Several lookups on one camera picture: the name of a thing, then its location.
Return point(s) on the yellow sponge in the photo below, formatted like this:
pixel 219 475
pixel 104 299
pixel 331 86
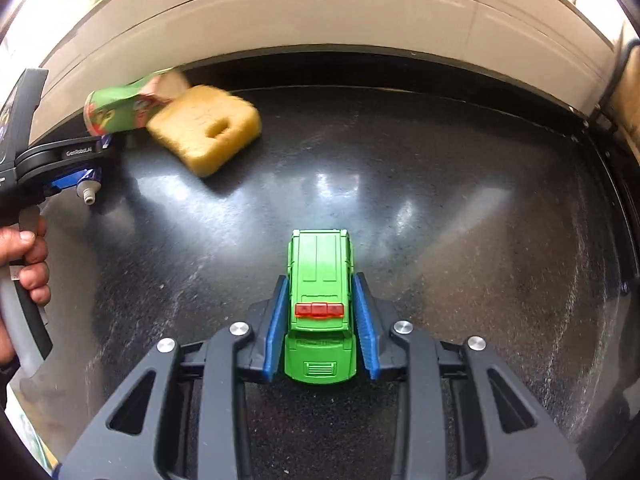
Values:
pixel 205 130

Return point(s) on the person's left hand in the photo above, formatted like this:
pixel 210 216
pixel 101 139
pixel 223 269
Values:
pixel 35 260

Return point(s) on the black curved bar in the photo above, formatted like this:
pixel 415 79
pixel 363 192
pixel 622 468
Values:
pixel 612 85

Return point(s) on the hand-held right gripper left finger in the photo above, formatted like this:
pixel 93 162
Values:
pixel 276 330

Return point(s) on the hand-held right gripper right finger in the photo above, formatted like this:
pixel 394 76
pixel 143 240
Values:
pixel 364 330

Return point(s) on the green toy car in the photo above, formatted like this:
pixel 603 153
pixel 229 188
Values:
pixel 320 280

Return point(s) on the green cartoon carton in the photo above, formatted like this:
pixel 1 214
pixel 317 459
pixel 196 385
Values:
pixel 120 105

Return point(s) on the dark blue tube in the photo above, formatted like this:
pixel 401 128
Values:
pixel 90 182

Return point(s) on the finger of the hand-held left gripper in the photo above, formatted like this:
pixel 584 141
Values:
pixel 65 184

